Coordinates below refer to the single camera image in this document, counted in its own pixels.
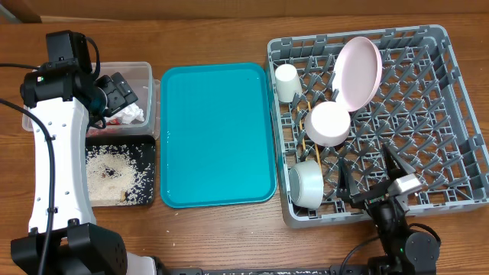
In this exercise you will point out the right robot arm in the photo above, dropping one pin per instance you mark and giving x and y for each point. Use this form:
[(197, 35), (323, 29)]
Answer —
[(408, 248)]

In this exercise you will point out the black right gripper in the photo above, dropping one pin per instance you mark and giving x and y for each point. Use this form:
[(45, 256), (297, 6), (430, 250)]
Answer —
[(347, 186)]

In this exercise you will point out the black plastic tray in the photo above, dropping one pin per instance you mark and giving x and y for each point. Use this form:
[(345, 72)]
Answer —
[(122, 172)]

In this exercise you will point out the red snack wrapper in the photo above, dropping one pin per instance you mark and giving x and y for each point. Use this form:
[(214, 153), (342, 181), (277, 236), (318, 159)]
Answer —
[(114, 121)]

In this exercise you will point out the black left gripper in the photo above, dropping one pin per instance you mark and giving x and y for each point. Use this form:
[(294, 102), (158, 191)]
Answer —
[(120, 92)]

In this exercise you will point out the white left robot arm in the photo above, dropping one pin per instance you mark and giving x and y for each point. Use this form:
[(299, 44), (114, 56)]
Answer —
[(63, 237)]

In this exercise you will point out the pink bowl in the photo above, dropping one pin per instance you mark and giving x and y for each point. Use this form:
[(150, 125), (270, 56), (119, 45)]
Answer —
[(328, 124)]

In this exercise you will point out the wooden chopstick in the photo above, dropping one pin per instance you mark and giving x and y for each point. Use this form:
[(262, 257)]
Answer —
[(318, 160), (299, 117)]

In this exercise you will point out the white napkin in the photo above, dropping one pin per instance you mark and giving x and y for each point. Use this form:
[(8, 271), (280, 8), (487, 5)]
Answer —
[(129, 115)]

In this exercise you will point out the white rice pile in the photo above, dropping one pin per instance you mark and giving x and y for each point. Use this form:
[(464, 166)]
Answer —
[(111, 175)]

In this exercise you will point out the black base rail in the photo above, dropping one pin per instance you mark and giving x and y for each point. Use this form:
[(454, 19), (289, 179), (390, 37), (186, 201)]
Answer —
[(334, 269)]

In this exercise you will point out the white plate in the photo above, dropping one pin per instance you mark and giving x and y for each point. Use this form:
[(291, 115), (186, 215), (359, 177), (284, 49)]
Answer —
[(358, 71)]

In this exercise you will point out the grey bowl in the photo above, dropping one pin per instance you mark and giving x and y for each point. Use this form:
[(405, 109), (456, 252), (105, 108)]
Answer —
[(306, 184)]

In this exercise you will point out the grey dish rack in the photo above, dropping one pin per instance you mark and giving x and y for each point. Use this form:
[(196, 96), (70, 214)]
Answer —
[(422, 110)]

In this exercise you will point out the cream cup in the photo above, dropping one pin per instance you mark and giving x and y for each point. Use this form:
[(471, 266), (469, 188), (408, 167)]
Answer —
[(287, 83)]

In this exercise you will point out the clear plastic bin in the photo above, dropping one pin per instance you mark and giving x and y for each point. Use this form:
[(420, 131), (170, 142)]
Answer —
[(145, 95)]

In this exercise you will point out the teal serving tray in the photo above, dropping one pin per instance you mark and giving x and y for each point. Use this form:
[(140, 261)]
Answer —
[(216, 142)]

